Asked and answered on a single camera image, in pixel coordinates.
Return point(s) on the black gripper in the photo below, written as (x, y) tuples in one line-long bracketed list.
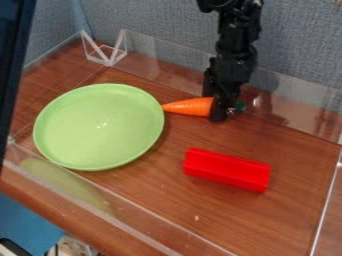
[(229, 70)]

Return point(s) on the orange toy carrot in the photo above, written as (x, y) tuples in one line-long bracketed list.
[(196, 107)]

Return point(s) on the green plastic plate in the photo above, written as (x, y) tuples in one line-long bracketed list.
[(97, 127)]

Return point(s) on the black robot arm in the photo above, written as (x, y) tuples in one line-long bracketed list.
[(237, 26)]

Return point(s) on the red rectangular block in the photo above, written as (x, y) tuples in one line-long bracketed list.
[(227, 169)]

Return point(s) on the clear acrylic enclosure wall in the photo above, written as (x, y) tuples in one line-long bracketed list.
[(145, 209)]

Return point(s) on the clear acrylic corner bracket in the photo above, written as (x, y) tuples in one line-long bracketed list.
[(102, 54)]

